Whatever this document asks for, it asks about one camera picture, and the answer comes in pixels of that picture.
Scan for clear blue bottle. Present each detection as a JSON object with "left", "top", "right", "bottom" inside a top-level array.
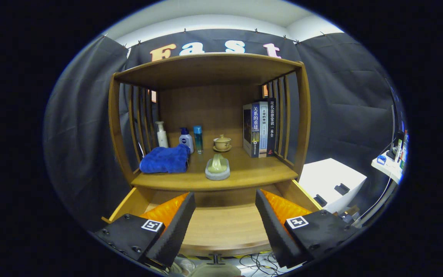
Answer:
[{"left": 193, "top": 125, "right": 203, "bottom": 154}]

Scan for blue towel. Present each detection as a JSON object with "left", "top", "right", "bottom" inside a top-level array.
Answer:
[{"left": 140, "top": 144, "right": 191, "bottom": 174}]

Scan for beige lidded tea cup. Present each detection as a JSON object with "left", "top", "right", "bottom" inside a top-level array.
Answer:
[{"left": 213, "top": 135, "right": 232, "bottom": 152}]

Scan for wooden cabinet with slatted sides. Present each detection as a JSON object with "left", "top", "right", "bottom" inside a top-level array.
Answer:
[{"left": 108, "top": 53, "right": 311, "bottom": 200}]

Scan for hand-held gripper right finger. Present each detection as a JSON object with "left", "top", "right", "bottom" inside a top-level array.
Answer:
[{"left": 255, "top": 189, "right": 361, "bottom": 269}]

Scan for book with pale spine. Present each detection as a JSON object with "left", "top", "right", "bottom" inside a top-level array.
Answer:
[{"left": 258, "top": 101, "right": 269, "bottom": 157}]

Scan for person's grey shoe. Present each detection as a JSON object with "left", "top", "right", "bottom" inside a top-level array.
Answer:
[{"left": 170, "top": 257, "right": 196, "bottom": 277}]

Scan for black floor cables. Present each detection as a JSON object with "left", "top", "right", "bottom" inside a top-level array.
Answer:
[{"left": 239, "top": 252, "right": 283, "bottom": 275}]

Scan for white pump bottle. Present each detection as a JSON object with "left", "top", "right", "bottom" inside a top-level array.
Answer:
[{"left": 155, "top": 121, "right": 169, "bottom": 149}]

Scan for wooden drawer with black knob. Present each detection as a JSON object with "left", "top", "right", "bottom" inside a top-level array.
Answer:
[{"left": 102, "top": 179, "right": 322, "bottom": 266}]

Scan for white box cabinet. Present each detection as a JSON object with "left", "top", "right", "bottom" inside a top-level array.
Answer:
[{"left": 298, "top": 158, "right": 367, "bottom": 214}]

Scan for book with black spine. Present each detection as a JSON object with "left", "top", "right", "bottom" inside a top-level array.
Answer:
[{"left": 266, "top": 97, "right": 277, "bottom": 157}]

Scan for white bottle with blue cap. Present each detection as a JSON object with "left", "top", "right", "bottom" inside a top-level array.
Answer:
[{"left": 178, "top": 127, "right": 194, "bottom": 154}]

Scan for person's beige trouser leg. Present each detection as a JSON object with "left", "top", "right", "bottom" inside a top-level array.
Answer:
[{"left": 189, "top": 264, "right": 242, "bottom": 277}]

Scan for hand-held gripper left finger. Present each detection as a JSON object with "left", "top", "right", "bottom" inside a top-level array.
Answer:
[{"left": 94, "top": 191, "right": 197, "bottom": 269}]

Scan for wooden countertop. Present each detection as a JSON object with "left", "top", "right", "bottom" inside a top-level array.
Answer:
[{"left": 131, "top": 145, "right": 299, "bottom": 192}]

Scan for white side table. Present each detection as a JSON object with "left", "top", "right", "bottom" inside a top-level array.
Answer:
[{"left": 354, "top": 152, "right": 405, "bottom": 227}]

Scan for book with blue spine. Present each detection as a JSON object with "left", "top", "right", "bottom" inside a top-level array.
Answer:
[{"left": 243, "top": 102, "right": 260, "bottom": 158}]

